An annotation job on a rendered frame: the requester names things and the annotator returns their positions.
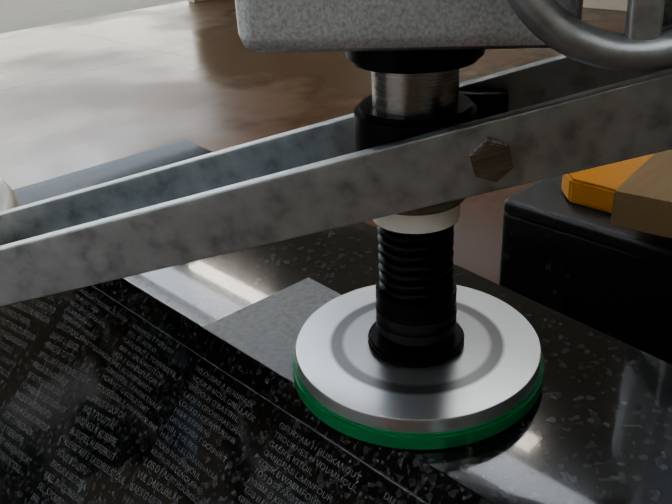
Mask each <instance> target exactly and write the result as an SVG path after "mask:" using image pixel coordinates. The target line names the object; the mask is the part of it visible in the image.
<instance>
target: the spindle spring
mask: <svg viewBox="0 0 672 504"><path fill-rule="evenodd" d="M453 227H454V225H453V226H451V227H449V228H447V229H444V230H441V231H438V232H433V233H429V234H425V235H418V234H405V235H399V234H403V233H397V232H393V231H389V230H386V229H384V228H381V227H380V226H377V231H378V232H379V234H378V242H379V244H378V251H379V253H378V260H379V264H378V267H379V279H380V281H379V287H380V289H381V290H382V291H383V292H384V293H385V294H386V295H388V296H389V297H392V298H394V299H398V300H402V301H408V302H421V301H427V300H431V299H435V298H437V297H440V296H442V295H443V294H445V293H446V292H447V291H448V290H449V289H450V287H451V286H452V283H453V263H454V261H453V254H454V251H453V245H454V239H453V237H454V229H453ZM396 233H397V234H396ZM407 235H418V236H407ZM430 242H431V243H430ZM397 243H399V244H397ZM425 243H428V244H425ZM401 244H408V245H401ZM414 244H423V245H414ZM430 252H431V253H430ZM398 253H399V254H398ZM425 253H428V254H425ZM402 254H407V255H402ZM416 254H423V255H416ZM428 262H429V263H428ZM400 263H402V264H400ZM423 263H425V264H423ZM406 264H419V265H406ZM427 272H428V273H427ZM402 273H404V274H402ZM421 273H423V274H421ZM413 274H414V275H413ZM401 282H402V283H401ZM424 282H425V283H424ZM408 283H418V284H408ZM405 292H407V293H405ZM419 292H421V293H419Z"/></svg>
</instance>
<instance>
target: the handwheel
mask: <svg viewBox="0 0 672 504"><path fill-rule="evenodd" d="M507 1H508V3H509V5H510V6H511V8H512V9H513V11H514V12H515V13H516V15H517V16H518V18H519V19H520V20H521V21H522V22H523V24H524V25H525V26H526V27H527V28H528V29H529V30H530V31H531V32H532V33H533V34H534V35H535V36H536V37H537V38H538V39H540V40H541V41H542V42H544V43H545V44H546V45H548V46H549V47H550V48H552V49H554V50H555V51H557V52H559V53H560V54H562V55H564V56H566V57H568V58H571V59H573V60H575V61H578V62H581V63H583V64H586V65H589V66H593V67H598V68H602V69H608V70H615V71H631V72H640V71H654V70H661V69H667V68H672V30H668V31H664V32H661V30H662V22H663V14H664V5H665V0H628V4H627V14H626V24H625V34H622V33H615V32H611V31H606V30H603V29H600V28H597V27H594V26H592V25H590V24H588V23H585V22H583V21H582V20H580V19H578V18H577V17H575V16H573V15H572V14H571V13H570V12H568V11H567V10H566V9H564V8H563V7H562V6H561V5H560V4H559V3H558V2H557V1H556V0H507Z"/></svg>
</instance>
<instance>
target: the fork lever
mask: <svg viewBox="0 0 672 504"><path fill-rule="evenodd" d="M459 91H507V92H508V95H509V101H508V112H505V113H501V114H497V115H493V116H490V117H486V118H482V119H478V120H474V121H471V122H467V123H463V124H459V125H455V126H452V127H448V128H444V129H440V130H437V131H433V132H429V133H425V134H421V135H418V136H414V137H410V138H406V139H402V140H399V141H395V142H391V143H387V144H384V145H380V146H376V147H372V148H368V149H365V150H361V151H357V152H355V128H354V113H351V114H348V115H344V116H341V117H337V118H333V119H330V120H326V121H323V122H319V123H316V124H312V125H309V126H305V127H301V128H298V129H294V130H291V131H287V132H284V133H280V134H276V135H273V136H269V137H266V138H262V139H259V140H255V141H251V142H248V143H244V144H241V145H237V146H234V147H230V148H226V149H223V150H219V151H216V152H212V153H209V154H205V155H202V156H198V157H194V158H191V159H187V160H184V161H180V162H177V163H173V164H169V165H166V166H162V167H159V168H155V169H152V170H148V171H144V172H141V173H137V174H134V175H130V176H127V177H123V178H119V179H116V180H112V181H109V182H105V183H102V184H98V185H94V186H91V187H87V188H84V189H80V190H77V191H73V192H70V193H66V194H62V195H59V196H55V197H52V198H48V199H45V200H41V201H37V202H34V203H30V204H27V205H23V206H20V207H16V208H12V209H9V210H5V211H2V212H0V238H1V239H2V240H3V241H4V242H5V243H6V244H5V245H1V246H0V307H1V306H5V305H10V304H14V303H18V302H23V301H27V300H31V299H35V298H40V297H44V296H48V295H52V294H57V293H61V292H65V291H69V290H74V289H78V288H82V287H87V286H91V285H95V284H99V283H104V282H108V281H112V280H116V279H121V278H125V277H129V276H133V275H138V274H142V273H146V272H151V271H155V270H159V269H163V268H168V267H172V266H176V265H180V264H185V263H189V262H193V261H197V260H202V259H206V258H210V257H215V256H219V255H223V254H227V253H232V252H236V251H240V250H244V249H249V248H253V247H257V246H261V245H266V244H270V243H274V242H279V241H283V240H287V239H291V238H296V237H300V236H304V235H308V234H313V233H317V232H321V231H325V230H330V229H334V228H338V227H343V226H347V225H351V224H355V223H360V222H364V221H368V220H372V219H377V218H381V217H385V216H389V215H394V214H398V213H402V212H407V211H411V210H415V209H419V208H424V207H428V206H432V205H436V204H441V203H445V202H449V201H453V200H458V199H462V198H466V197H471V196H475V195H479V194H483V193H488V192H492V191H496V190H500V189H505V188H509V187H513V186H517V185H522V184H526V183H530V182H535V181H539V180H543V179H547V178H552V177H556V176H560V175H564V174H569V173H573V172H577V171H581V170H586V169H590V168H594V167H599V166H603V165H607V164H611V163H616V162H620V161H624V160H628V159H633V158H637V157H641V156H645V155H650V154H654V153H658V152H663V151H667V150H671V149H672V68H667V69H661V70H654V71H640V72H631V71H615V70H608V69H602V68H598V67H593V66H589V65H586V64H583V63H581V62H578V61H575V60H573V59H571V58H568V57H566V56H564V55H558V56H555V57H551V58H548V59H544V60H540V61H537V62H533V63H530V64H526V65H523V66H519V67H515V68H512V69H508V70H505V71H501V72H498V73H494V74H490V75H487V76H483V77H480V78H476V79H473V80H469V81H465V82H462V83H459Z"/></svg>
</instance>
